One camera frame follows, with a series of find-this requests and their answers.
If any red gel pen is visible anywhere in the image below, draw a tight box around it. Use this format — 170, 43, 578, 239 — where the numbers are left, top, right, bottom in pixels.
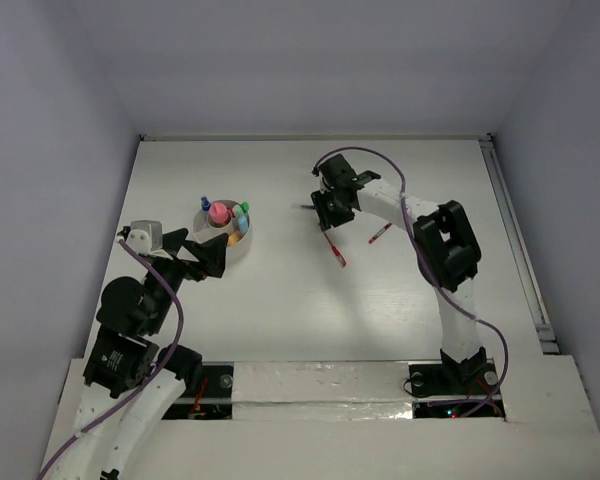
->
323, 232, 347, 268

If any pink crayon bottle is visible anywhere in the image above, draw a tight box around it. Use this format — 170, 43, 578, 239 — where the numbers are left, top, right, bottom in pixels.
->
208, 202, 232, 228

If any pale blue highlighter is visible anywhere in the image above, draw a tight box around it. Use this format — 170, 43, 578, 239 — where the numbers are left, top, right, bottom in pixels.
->
237, 215, 249, 234

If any blue capped glue bottle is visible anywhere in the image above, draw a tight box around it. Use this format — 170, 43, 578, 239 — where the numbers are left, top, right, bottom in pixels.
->
201, 196, 212, 212

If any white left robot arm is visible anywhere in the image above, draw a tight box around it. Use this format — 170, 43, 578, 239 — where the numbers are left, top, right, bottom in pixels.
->
38, 221, 229, 479

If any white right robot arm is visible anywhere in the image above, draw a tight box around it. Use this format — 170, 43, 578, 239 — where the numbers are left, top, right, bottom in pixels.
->
311, 148, 487, 394

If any white round pen holder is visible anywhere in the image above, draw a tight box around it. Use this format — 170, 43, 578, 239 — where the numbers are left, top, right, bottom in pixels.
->
192, 196, 253, 266

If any red refill pen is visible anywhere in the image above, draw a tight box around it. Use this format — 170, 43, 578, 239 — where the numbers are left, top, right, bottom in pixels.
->
368, 223, 393, 244

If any foil covered front beam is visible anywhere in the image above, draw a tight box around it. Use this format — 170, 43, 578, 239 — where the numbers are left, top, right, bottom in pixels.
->
231, 361, 414, 422

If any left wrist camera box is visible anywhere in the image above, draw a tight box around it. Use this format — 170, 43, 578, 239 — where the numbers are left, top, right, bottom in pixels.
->
116, 220, 173, 259

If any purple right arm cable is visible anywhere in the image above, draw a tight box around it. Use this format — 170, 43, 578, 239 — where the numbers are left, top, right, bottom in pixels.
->
312, 146, 510, 419

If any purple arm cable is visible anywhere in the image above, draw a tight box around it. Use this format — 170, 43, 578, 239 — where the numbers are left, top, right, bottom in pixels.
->
37, 239, 185, 480
312, 146, 510, 419

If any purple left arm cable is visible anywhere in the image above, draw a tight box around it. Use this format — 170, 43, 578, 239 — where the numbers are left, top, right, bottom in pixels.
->
37, 239, 185, 480

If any aluminium side rail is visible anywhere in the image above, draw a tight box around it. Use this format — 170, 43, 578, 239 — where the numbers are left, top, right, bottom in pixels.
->
479, 139, 561, 355

